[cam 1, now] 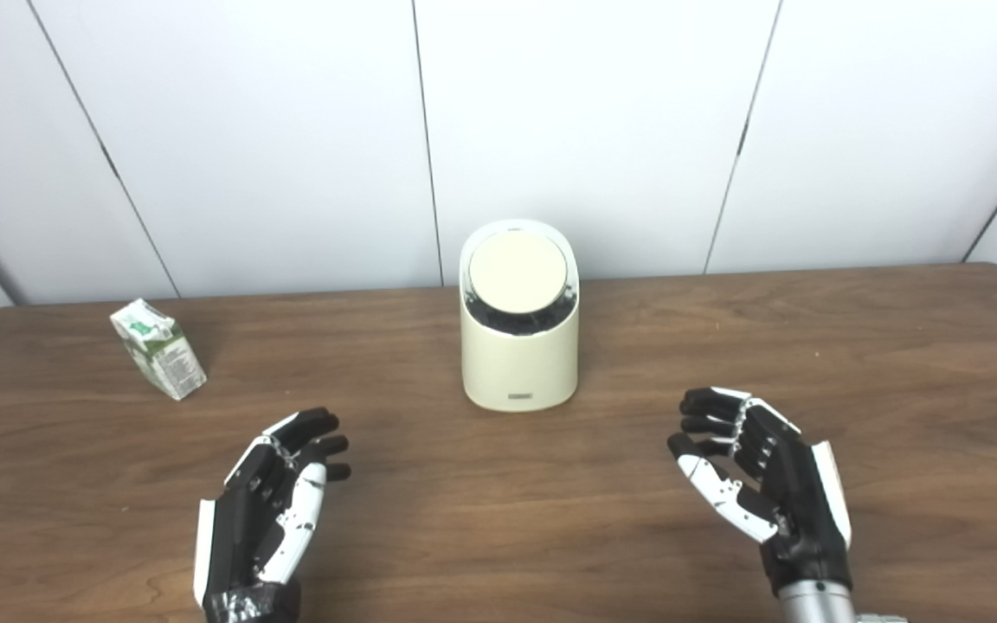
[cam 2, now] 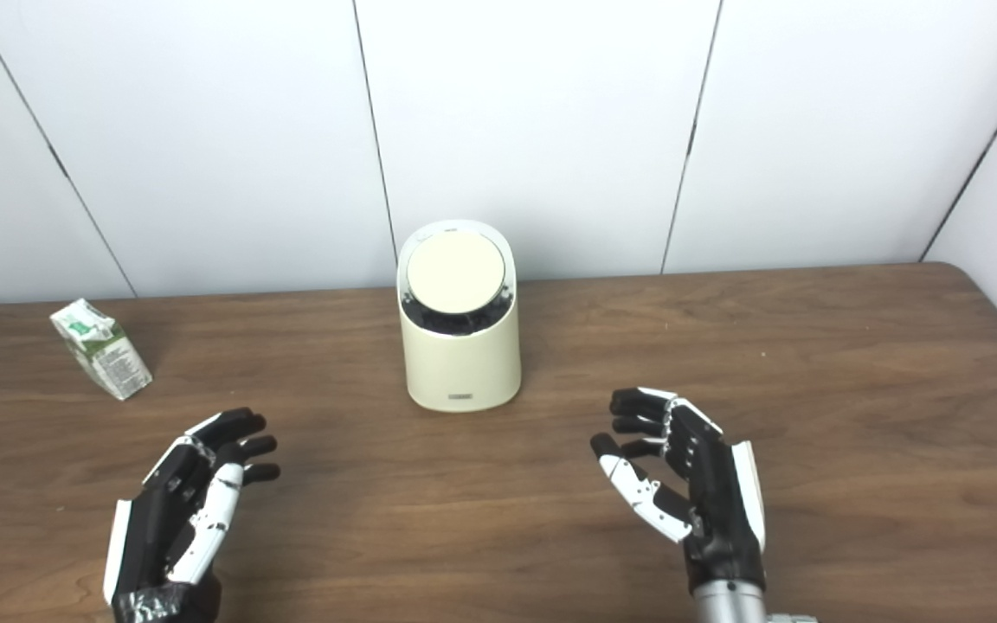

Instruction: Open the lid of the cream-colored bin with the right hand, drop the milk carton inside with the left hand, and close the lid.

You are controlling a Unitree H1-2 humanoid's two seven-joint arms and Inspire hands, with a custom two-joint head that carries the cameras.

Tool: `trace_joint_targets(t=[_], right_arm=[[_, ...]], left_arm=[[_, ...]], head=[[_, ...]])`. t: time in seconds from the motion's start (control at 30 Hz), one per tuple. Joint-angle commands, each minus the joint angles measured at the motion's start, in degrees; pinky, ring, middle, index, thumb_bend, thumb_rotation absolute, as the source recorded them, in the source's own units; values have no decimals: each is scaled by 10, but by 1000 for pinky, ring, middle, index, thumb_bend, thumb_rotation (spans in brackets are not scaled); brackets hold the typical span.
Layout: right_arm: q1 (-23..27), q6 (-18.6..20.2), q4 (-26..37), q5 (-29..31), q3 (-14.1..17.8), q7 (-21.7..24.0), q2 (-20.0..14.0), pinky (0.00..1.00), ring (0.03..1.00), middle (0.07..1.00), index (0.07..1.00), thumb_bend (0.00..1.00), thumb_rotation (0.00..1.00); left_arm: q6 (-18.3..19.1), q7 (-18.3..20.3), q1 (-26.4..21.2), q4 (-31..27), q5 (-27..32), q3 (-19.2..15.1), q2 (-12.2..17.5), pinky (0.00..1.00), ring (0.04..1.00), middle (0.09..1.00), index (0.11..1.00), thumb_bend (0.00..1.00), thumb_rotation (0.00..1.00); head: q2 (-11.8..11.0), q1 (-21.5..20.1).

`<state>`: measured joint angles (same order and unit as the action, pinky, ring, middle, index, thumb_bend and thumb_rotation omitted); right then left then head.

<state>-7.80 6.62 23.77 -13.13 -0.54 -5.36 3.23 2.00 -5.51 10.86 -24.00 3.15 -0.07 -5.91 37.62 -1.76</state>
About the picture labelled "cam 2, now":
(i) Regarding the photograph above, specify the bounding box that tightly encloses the green white milk carton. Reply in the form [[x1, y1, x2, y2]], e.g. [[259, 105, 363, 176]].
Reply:
[[50, 299, 153, 401]]

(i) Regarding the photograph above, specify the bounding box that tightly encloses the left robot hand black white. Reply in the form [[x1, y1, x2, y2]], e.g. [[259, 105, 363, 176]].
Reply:
[[103, 408, 281, 623]]

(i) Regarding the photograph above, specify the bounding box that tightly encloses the cream-colored bin body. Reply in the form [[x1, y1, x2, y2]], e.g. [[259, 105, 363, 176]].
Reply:
[[396, 220, 523, 413]]

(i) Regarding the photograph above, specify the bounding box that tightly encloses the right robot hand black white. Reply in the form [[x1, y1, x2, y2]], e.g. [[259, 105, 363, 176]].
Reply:
[[589, 387, 768, 598]]

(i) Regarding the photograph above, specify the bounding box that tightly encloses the cream round bin lid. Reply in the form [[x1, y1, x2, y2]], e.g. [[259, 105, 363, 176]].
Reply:
[[406, 234, 506, 315]]

